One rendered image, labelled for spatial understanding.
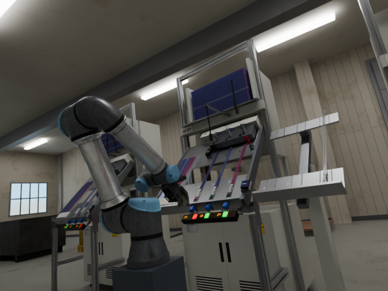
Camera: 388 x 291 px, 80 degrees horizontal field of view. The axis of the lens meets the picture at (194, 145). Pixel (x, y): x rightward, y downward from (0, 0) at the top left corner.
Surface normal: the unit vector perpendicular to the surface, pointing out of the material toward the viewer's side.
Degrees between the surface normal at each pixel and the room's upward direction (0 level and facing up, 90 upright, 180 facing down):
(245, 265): 90
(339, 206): 90
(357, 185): 90
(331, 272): 90
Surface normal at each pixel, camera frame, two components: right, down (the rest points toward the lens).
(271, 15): -0.51, -0.13
